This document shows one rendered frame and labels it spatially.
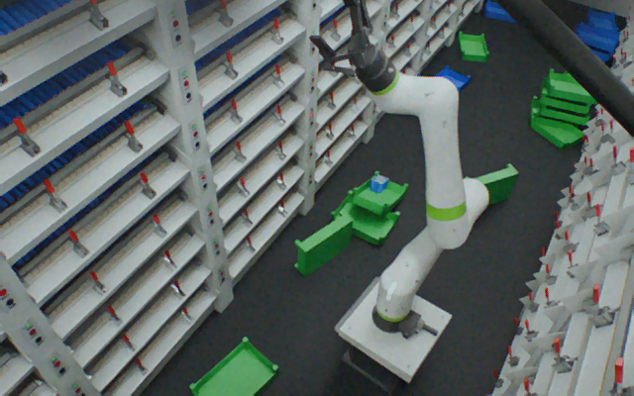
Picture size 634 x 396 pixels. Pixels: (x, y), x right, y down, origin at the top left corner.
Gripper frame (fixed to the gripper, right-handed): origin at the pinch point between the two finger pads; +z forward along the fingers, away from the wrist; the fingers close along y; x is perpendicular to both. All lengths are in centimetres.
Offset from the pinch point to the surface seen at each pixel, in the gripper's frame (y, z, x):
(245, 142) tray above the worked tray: -12, -62, -76
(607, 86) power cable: -33, 33, 64
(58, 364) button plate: -103, -20, -67
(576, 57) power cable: -32, 35, 62
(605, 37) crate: 204, -302, -9
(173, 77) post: -16, -6, -52
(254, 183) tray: -24, -80, -80
